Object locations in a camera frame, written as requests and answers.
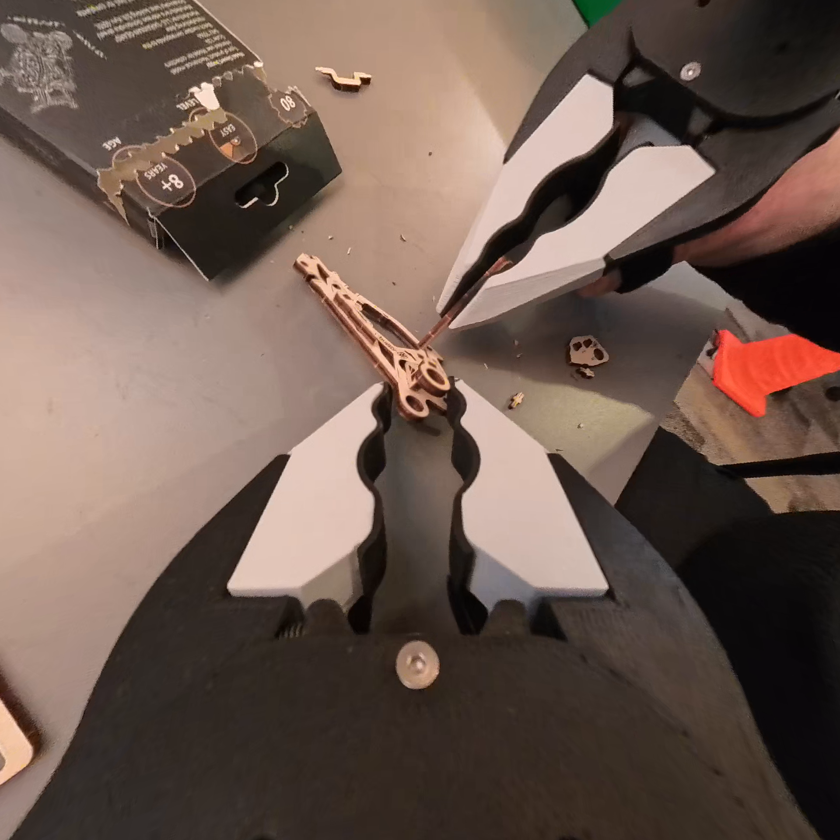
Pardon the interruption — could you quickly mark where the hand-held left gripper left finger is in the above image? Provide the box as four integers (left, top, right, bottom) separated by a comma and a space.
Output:
227, 382, 395, 635

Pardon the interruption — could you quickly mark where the wooden model assembly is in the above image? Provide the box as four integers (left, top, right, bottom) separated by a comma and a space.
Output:
293, 254, 455, 422

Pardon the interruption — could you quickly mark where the orange plastic piece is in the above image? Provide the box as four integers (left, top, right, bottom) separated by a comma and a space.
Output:
711, 328, 840, 419

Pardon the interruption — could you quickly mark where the person's right forearm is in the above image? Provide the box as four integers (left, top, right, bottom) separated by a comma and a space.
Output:
692, 226, 840, 337

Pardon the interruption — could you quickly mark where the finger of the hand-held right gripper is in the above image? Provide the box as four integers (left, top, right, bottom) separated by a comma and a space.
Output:
448, 118, 716, 330
435, 73, 622, 317

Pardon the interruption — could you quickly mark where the thin wooden axle rod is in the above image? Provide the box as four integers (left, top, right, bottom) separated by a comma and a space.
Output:
419, 258, 513, 349

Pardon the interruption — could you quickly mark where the wooden plate with holes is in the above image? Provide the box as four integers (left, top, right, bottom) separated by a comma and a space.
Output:
567, 335, 610, 368

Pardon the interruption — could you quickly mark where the pale zigzag wooden piece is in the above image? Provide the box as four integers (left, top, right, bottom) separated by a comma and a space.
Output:
315, 66, 373, 92

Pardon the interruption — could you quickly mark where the black model kit box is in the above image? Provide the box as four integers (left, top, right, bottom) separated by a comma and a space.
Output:
0, 0, 343, 282

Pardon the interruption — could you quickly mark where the person's right hand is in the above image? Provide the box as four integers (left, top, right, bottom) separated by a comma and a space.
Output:
577, 130, 840, 299

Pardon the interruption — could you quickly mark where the black metal leg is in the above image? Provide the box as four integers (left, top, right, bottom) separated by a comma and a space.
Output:
714, 451, 840, 481

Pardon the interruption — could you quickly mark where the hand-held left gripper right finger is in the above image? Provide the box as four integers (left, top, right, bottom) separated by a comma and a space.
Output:
448, 379, 610, 635

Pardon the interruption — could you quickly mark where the plywood parts sheet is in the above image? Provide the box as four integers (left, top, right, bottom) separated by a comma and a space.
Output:
0, 694, 35, 786

